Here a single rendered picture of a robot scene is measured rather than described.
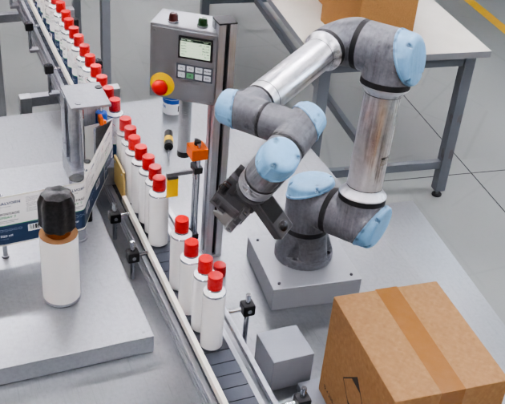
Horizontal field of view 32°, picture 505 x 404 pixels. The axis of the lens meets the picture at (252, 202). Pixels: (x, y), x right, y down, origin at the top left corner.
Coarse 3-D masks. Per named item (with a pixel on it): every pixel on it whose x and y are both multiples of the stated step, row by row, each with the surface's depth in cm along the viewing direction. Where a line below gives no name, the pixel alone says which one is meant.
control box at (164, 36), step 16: (160, 16) 206; (192, 16) 207; (208, 16) 208; (160, 32) 203; (176, 32) 202; (192, 32) 201; (208, 32) 201; (160, 48) 205; (176, 48) 204; (160, 64) 207; (192, 64) 206; (208, 64) 205; (176, 80) 209; (160, 96) 213; (176, 96) 211; (192, 96) 210; (208, 96) 209
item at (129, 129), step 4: (128, 124) 241; (124, 128) 240; (128, 128) 239; (132, 128) 239; (124, 132) 240; (128, 132) 239; (132, 132) 239; (124, 136) 241; (124, 140) 241; (124, 144) 241; (124, 148) 241; (124, 152) 242; (124, 156) 243; (124, 160) 244; (124, 164) 244; (124, 168) 245
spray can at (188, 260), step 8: (184, 240) 200; (192, 240) 200; (184, 248) 200; (192, 248) 199; (184, 256) 201; (192, 256) 200; (184, 264) 200; (192, 264) 200; (184, 272) 202; (192, 272) 201; (184, 280) 203; (192, 280) 203; (184, 288) 204; (184, 296) 206; (184, 304) 207; (184, 312) 208
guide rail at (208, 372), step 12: (132, 216) 235; (144, 240) 226; (156, 264) 219; (168, 288) 212; (180, 312) 205; (192, 336) 199; (204, 360) 193; (204, 372) 192; (216, 384) 187; (216, 396) 186
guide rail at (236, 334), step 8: (168, 208) 231; (168, 216) 230; (224, 312) 199; (232, 320) 197; (232, 328) 195; (240, 336) 193; (240, 344) 191; (248, 352) 189; (248, 360) 188; (256, 368) 185; (256, 376) 185; (264, 384) 182; (272, 392) 180; (272, 400) 178
